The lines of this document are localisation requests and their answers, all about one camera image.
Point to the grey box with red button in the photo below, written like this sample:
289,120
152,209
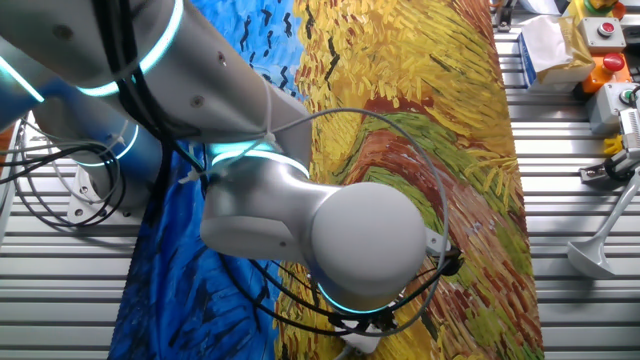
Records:
595,40

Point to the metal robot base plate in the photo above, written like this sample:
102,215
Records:
82,200

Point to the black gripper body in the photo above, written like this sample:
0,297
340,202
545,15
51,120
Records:
380,322

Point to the black metal bracket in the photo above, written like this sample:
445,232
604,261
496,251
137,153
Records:
502,17

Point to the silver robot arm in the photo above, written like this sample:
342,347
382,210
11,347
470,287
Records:
250,200

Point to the white blue cardboard box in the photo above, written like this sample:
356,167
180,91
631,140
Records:
555,77

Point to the white tissue box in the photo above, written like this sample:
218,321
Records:
545,40

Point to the white four-socket power strip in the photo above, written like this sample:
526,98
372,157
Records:
365,344

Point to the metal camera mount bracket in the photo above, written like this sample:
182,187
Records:
592,172

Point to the white paper sheet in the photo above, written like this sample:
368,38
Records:
540,5

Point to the orange emergency stop button box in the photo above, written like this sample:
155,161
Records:
597,77

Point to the small yellow plastic piece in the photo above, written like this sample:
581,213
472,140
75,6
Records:
612,145

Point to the grey box with green button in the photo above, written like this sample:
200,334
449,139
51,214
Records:
602,107

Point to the painted wheatfield print cloth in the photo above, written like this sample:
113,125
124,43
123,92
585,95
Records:
475,175

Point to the yellow object with green top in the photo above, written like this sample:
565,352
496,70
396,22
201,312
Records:
582,9

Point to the grey camera stand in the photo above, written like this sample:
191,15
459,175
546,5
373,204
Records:
592,255

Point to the white camera with grille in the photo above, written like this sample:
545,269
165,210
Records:
631,125

